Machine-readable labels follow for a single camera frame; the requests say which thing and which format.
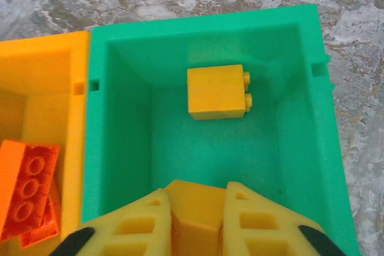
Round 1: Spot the green plastic bin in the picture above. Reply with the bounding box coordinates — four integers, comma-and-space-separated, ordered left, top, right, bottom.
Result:
79, 3, 361, 256

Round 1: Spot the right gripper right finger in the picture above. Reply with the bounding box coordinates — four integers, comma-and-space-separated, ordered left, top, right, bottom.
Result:
220, 180, 340, 256

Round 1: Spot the small yellow lego brick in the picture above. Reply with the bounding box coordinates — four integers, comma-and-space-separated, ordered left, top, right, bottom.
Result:
164, 179, 227, 256

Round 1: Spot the orange plastic bin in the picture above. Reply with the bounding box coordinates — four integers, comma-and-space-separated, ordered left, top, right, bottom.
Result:
0, 30, 92, 256

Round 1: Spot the orange lego brick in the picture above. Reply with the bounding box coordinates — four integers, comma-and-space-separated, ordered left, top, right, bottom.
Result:
0, 139, 62, 237
19, 174, 63, 249

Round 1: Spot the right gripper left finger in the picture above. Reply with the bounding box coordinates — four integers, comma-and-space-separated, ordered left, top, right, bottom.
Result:
49, 188, 174, 256

